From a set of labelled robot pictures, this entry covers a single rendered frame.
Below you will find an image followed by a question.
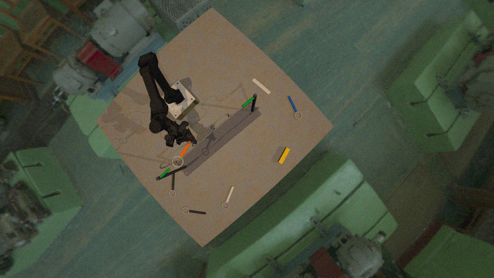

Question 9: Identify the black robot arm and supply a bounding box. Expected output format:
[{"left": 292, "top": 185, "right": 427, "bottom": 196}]
[{"left": 138, "top": 52, "right": 185, "bottom": 147}]

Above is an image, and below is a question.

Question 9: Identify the beige flat bar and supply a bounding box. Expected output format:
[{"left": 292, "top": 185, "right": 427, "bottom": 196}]
[{"left": 252, "top": 78, "right": 270, "bottom": 95}]

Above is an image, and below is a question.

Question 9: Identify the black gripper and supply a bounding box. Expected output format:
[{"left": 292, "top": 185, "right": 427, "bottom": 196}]
[{"left": 166, "top": 121, "right": 197, "bottom": 145}]

